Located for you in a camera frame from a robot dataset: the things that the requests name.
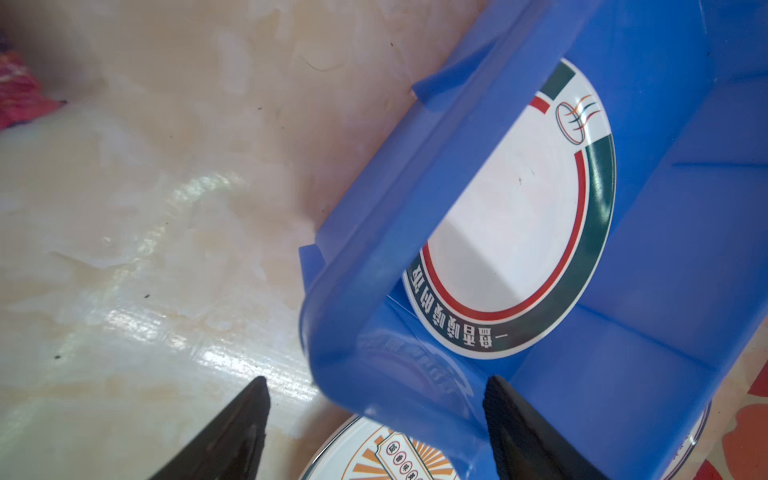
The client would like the blue plastic bin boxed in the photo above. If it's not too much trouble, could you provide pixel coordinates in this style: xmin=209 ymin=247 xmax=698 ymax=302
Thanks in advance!
xmin=300 ymin=1 xmax=767 ymax=479

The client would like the left orange sunburst plate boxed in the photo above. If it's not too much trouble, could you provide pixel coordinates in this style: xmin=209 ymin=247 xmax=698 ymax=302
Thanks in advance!
xmin=300 ymin=416 xmax=459 ymax=480

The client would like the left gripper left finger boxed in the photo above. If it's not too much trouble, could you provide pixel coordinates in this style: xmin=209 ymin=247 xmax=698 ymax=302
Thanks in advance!
xmin=152 ymin=376 xmax=271 ymax=480

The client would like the green rimmed white plate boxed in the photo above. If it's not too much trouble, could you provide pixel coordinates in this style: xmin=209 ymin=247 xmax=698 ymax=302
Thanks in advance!
xmin=662 ymin=401 xmax=712 ymax=480
xmin=403 ymin=60 xmax=617 ymax=360

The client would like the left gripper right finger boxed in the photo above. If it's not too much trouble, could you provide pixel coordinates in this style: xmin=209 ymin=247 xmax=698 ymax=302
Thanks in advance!
xmin=483 ymin=376 xmax=605 ymax=479

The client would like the purple cherry snack bag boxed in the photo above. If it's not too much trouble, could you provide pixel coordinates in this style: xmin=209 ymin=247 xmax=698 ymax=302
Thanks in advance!
xmin=1 ymin=49 xmax=66 ymax=130

